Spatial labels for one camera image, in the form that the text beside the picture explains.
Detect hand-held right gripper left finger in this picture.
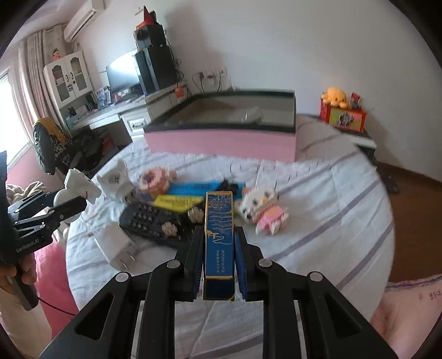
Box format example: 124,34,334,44
36,226,204,359

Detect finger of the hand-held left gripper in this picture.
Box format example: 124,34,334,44
14,196,88,239
7,191,66,221

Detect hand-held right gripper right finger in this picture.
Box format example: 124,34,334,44
234,226,398,359

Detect blue gold printed box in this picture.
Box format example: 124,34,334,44
202,191,237,301

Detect white pink block cat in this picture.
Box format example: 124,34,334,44
236,186,289,235

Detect black remote control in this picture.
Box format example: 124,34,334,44
119,202,194,247

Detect pink block donut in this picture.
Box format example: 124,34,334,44
140,167,178,196

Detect pink storage box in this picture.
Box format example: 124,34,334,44
143,90,298,162

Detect person's left forearm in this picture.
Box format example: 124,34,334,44
0,286,52,349

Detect person's left hand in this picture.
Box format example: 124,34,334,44
0,255,37,294

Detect beige fleece blanket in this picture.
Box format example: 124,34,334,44
5,183,45,208

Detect white power adapter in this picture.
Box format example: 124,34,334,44
93,224,137,271

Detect black office chair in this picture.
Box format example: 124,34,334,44
33,117,104,176

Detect yellow flat box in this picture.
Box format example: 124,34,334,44
153,194,205,215

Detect blue flat box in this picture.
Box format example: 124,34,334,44
167,179,225,198

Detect small black object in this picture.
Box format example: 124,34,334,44
221,178,247,200

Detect window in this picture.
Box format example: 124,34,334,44
0,69,31,166

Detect white desk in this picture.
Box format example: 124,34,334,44
59,83,189,142

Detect striped bed sheet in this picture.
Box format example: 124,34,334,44
65,114,394,359

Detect blue white boxes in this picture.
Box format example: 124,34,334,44
93,86,113,108

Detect pink curtain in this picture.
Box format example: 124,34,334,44
17,24,66,125

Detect white glass-door cabinet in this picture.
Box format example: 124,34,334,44
43,51,95,114

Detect computer monitor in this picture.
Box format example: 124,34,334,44
105,52,142,95

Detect black computer tower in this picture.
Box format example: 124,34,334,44
135,45,178,94

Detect dark low cabinet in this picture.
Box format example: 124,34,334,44
345,128,378,159

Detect pink quilt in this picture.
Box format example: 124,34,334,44
369,274,442,359

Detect red printed box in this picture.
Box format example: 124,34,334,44
319,100,367,133

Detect white air conditioner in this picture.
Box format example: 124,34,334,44
63,0,106,43

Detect yellow octopus plush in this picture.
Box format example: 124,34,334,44
320,86,349,109

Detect red black box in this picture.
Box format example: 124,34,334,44
136,5,161,31

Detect thin gripper cable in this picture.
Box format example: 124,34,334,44
37,300,77,317

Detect thin white cable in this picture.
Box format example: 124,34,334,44
230,160,265,194

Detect white wall socket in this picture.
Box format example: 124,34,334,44
193,67,228,81

